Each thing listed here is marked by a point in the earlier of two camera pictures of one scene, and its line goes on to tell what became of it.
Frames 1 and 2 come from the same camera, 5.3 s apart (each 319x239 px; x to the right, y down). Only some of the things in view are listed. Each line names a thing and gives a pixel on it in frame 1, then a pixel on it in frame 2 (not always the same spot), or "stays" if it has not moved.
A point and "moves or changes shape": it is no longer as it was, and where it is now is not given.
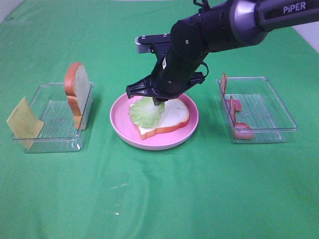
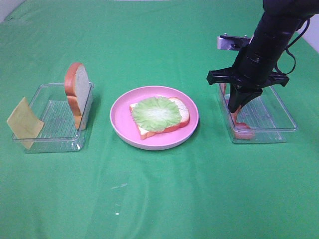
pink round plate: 124,130 stays
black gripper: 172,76 → 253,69
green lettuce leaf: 145,112 moves or changes shape
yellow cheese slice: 25,123 stays
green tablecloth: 207,187 stays
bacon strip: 242,130 stays
